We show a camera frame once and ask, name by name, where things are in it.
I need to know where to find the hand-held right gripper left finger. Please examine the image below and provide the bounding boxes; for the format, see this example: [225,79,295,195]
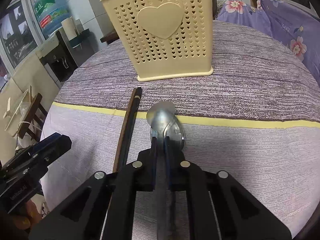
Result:
[29,129,158,240]

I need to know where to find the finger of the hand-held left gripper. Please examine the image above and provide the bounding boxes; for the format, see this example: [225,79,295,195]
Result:
[2,133,62,171]
[14,135,72,175]

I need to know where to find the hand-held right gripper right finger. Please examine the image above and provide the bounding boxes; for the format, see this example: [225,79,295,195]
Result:
[164,136,293,240]

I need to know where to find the metal spoon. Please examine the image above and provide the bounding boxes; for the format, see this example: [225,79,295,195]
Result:
[164,120,186,153]
[146,101,177,240]

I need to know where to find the brown wooden chopstick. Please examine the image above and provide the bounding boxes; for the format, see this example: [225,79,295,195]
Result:
[111,88,137,174]

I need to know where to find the cream plastic utensil holder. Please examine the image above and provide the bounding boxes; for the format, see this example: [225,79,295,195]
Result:
[100,0,214,82]

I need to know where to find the grey water dispenser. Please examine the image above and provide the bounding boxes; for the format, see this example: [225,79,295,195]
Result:
[39,29,87,82]

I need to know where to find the glass window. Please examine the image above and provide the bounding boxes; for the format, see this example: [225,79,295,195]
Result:
[0,0,47,73]

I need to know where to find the dark blue cup holder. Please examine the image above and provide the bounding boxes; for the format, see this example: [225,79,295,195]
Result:
[70,28,91,48]

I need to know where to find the dark wooden cabinet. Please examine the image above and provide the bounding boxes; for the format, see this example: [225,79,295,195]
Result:
[100,29,121,46]

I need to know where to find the white paper cup stack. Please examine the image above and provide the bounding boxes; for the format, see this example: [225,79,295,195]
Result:
[61,17,79,41]

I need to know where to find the blue water jug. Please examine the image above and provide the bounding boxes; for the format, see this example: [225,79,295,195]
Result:
[33,0,71,37]

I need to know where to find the purple floral cloth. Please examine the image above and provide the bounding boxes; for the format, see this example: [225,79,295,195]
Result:
[217,0,320,81]

